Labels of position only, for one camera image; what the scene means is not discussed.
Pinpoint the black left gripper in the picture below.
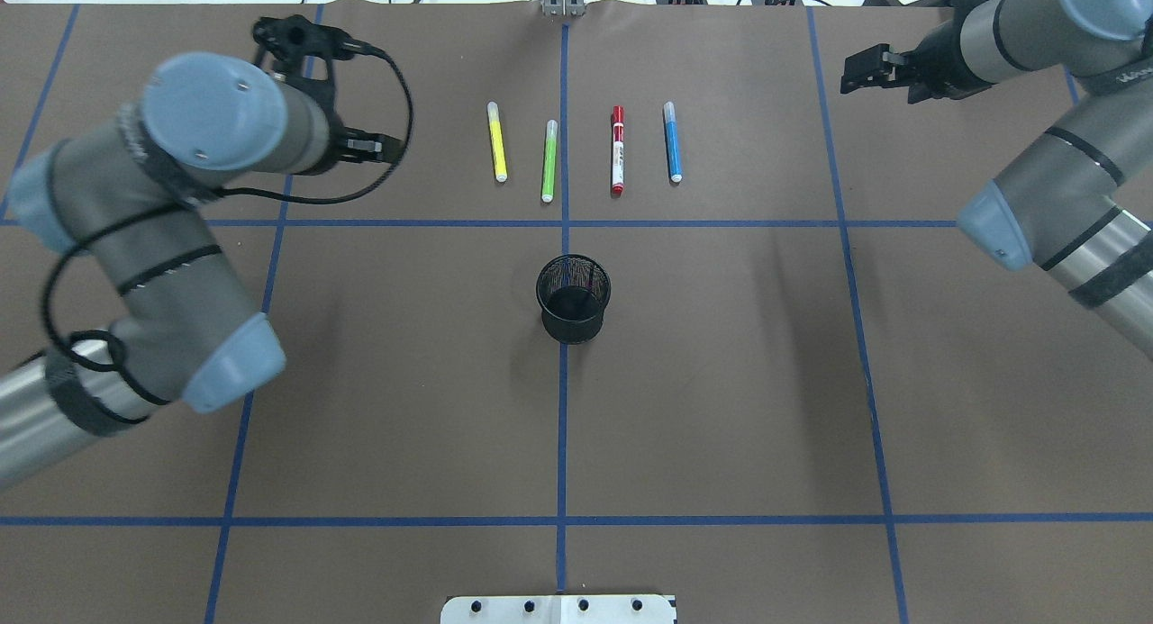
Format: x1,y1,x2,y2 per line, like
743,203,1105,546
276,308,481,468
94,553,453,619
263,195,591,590
312,128,406,176

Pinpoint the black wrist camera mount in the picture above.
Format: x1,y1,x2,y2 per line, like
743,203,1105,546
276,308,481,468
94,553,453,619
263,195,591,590
251,15,383,97

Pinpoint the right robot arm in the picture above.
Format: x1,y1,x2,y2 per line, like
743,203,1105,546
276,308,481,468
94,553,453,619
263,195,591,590
841,0,1152,354

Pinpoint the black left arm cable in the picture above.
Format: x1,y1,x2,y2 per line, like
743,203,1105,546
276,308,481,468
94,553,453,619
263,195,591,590
38,43,415,427

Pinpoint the green highlighter pen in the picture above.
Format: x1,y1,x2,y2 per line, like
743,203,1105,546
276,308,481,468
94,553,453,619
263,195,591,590
540,119,559,204

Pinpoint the black mesh pen cup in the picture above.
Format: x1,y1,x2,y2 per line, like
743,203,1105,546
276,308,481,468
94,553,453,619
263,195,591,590
535,254,611,345

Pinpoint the red white marker pen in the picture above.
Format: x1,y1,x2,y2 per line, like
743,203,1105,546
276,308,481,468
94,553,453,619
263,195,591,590
610,104,625,196

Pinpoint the yellow highlighter pen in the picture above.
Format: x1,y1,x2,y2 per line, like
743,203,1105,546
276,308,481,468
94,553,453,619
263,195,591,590
487,100,508,185

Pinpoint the blue marker pen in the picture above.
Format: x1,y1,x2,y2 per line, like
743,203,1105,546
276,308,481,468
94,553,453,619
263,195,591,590
662,100,684,185

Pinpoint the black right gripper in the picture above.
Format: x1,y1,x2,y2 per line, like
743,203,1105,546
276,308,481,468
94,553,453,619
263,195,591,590
841,23,992,103

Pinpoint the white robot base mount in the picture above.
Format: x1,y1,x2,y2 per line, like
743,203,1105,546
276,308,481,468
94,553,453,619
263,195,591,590
440,592,678,623

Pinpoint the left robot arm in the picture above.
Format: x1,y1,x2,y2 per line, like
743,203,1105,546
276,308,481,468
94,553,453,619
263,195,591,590
3,52,407,489

